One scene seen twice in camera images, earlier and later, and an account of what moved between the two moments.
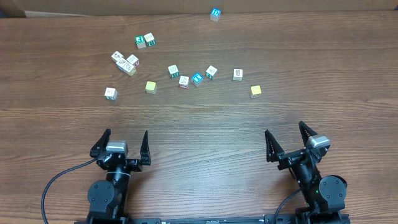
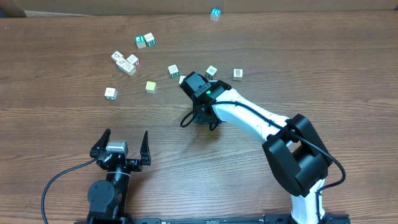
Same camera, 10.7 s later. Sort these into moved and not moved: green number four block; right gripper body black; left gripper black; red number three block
Moved: right gripper body black
Not moved: left gripper black; green number four block; red number three block
